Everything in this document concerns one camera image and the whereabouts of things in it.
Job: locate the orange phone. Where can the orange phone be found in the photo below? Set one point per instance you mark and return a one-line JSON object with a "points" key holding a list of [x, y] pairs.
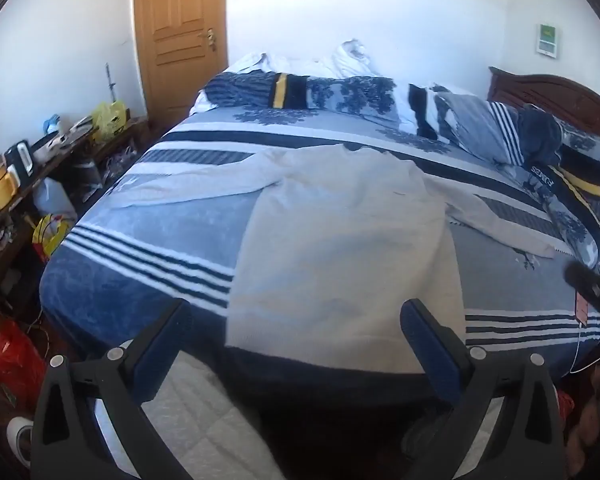
{"points": [[581, 310]]}

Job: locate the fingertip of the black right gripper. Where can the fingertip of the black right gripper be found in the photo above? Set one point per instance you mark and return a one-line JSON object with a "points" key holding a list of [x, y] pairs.
{"points": [[584, 281]]}

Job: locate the beige knit sweater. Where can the beige knit sweater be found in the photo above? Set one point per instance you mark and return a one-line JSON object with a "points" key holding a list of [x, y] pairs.
{"points": [[337, 241]]}

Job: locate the rolled blue patterned quilt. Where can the rolled blue patterned quilt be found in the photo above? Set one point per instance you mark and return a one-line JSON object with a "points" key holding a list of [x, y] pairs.
{"points": [[556, 163]]}

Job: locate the green wall thermostat panel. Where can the green wall thermostat panel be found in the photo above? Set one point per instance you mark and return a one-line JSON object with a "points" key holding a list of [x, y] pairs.
{"points": [[547, 41]]}

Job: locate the yellow plastic bag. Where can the yellow plastic bag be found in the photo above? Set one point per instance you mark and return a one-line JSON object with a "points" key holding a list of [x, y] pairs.
{"points": [[109, 118]]}

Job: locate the yellow container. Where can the yellow container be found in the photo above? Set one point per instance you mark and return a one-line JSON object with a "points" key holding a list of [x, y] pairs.
{"points": [[9, 184]]}

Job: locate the grey striped pillow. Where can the grey striped pillow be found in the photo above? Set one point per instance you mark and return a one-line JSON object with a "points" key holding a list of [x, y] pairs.
{"points": [[486, 129]]}

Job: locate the cluttered dark side table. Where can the cluttered dark side table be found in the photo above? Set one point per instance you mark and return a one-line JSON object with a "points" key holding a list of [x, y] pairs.
{"points": [[86, 169]]}

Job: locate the red plastic bag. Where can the red plastic bag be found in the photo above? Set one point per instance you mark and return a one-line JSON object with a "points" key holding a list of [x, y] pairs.
{"points": [[22, 370]]}

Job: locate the dark wooden headboard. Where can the dark wooden headboard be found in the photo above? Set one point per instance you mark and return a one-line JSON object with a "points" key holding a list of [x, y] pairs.
{"points": [[572, 102]]}

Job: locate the wooden door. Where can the wooden door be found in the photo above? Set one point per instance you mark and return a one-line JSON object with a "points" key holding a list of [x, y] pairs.
{"points": [[181, 44]]}

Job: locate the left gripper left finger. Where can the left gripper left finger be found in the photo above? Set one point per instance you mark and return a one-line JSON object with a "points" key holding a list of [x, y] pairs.
{"points": [[66, 440]]}

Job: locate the grey quilted trousers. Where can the grey quilted trousers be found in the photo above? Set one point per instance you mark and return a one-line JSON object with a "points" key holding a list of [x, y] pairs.
{"points": [[206, 432]]}

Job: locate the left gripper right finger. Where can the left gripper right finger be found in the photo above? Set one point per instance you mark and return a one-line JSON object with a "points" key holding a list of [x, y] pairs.
{"points": [[504, 421]]}

